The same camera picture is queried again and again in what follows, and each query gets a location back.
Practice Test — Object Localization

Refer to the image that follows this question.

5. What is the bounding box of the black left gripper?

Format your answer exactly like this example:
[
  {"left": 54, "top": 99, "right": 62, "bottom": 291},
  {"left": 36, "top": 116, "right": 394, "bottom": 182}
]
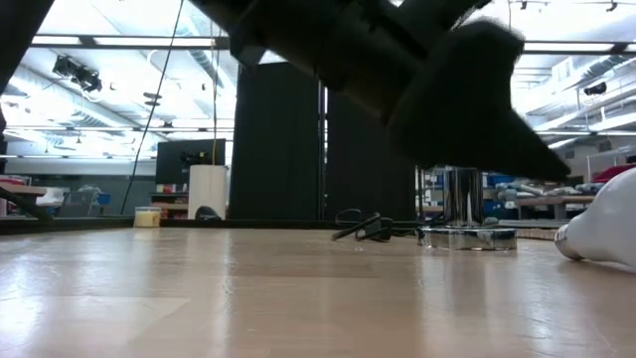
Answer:
[{"left": 231, "top": 0, "right": 571, "bottom": 181}]

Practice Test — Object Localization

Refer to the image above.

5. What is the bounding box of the chrome lamp base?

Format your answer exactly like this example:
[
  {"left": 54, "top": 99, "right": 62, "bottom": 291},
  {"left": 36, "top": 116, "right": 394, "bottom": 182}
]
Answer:
[{"left": 419, "top": 166, "right": 518, "bottom": 252}]

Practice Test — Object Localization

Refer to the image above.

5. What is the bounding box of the black lamp cord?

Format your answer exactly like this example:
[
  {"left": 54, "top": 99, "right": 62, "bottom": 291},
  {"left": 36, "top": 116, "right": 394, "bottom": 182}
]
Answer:
[{"left": 331, "top": 208, "right": 446, "bottom": 244}]

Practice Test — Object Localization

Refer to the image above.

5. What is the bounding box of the white lightbulb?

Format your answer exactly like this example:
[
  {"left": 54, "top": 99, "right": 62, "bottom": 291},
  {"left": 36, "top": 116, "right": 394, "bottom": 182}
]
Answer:
[{"left": 554, "top": 167, "right": 636, "bottom": 272}]

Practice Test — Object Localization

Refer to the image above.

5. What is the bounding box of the black curtain panel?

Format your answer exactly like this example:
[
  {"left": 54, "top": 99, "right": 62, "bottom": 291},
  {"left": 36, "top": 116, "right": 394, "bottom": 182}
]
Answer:
[
  {"left": 229, "top": 62, "right": 322, "bottom": 223},
  {"left": 325, "top": 91, "right": 417, "bottom": 223}
]

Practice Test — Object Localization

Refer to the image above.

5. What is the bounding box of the wooden workbench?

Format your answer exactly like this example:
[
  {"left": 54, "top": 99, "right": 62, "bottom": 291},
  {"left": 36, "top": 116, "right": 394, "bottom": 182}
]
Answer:
[
  {"left": 514, "top": 195, "right": 597, "bottom": 220},
  {"left": 0, "top": 182, "right": 49, "bottom": 220}
]

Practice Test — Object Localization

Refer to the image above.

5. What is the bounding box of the red storage bin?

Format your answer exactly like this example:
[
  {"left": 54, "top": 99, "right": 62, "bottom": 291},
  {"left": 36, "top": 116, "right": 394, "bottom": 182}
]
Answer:
[{"left": 590, "top": 163, "right": 636, "bottom": 185}]

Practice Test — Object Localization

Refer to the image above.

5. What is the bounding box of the white cylinder cup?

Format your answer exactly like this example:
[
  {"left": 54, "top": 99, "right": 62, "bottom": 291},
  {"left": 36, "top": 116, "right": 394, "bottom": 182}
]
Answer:
[{"left": 187, "top": 164, "right": 229, "bottom": 220}]

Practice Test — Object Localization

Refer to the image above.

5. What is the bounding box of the black monitor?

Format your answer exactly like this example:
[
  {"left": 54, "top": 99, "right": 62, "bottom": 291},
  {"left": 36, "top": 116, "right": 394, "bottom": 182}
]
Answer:
[{"left": 155, "top": 138, "right": 227, "bottom": 186}]

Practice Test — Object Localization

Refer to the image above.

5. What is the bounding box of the wooden shelf unit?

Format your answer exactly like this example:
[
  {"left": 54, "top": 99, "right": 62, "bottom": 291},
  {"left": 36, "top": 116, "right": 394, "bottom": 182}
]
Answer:
[{"left": 148, "top": 183, "right": 191, "bottom": 220}]

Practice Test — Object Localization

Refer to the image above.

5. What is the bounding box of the yellow candle jar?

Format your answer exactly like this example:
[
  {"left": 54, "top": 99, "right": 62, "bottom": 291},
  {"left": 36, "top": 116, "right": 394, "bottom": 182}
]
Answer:
[{"left": 133, "top": 206, "right": 162, "bottom": 229}]

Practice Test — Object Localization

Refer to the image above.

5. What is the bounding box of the black ceiling-mounted device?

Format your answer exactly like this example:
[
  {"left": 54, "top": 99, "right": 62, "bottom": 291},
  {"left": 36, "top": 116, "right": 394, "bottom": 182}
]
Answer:
[{"left": 52, "top": 54, "right": 103, "bottom": 93}]

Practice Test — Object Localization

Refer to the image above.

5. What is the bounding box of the black hanging cable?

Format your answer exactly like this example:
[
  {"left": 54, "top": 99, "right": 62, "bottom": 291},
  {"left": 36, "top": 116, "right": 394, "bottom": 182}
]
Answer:
[{"left": 120, "top": 0, "right": 185, "bottom": 216}]

